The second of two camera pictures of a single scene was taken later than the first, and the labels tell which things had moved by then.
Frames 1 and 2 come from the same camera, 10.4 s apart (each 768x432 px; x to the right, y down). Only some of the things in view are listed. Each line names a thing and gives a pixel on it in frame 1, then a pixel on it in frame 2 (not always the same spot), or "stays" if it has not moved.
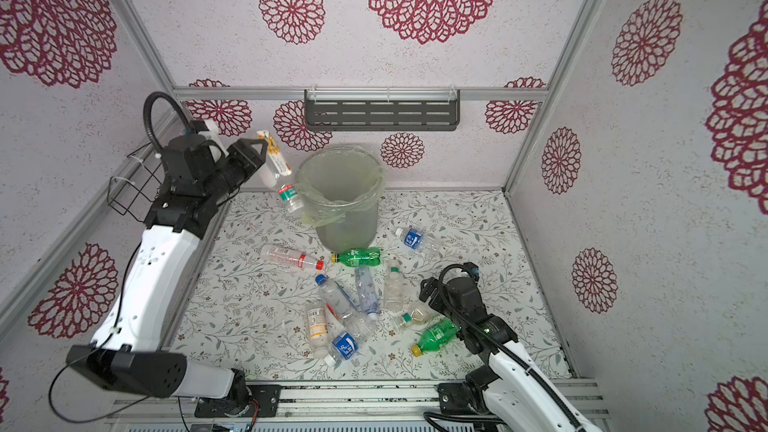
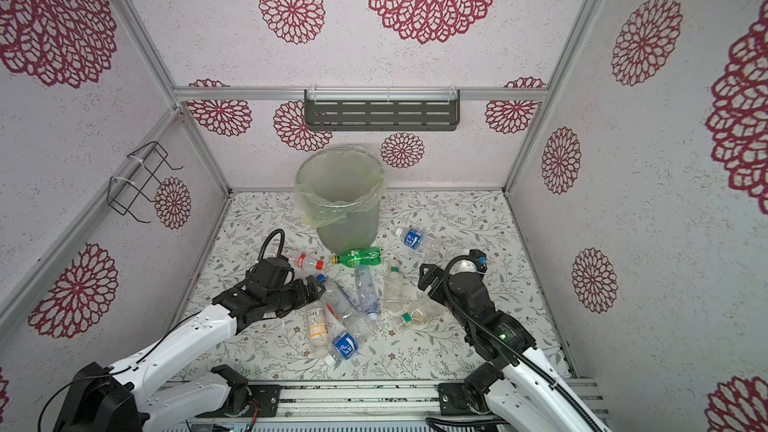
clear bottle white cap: [393, 289] stays
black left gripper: [248, 158] → [304, 298]
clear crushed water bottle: [367, 291] stays
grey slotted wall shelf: [382, 110] stays
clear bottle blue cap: [336, 299] stays
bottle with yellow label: [274, 153] → [317, 324]
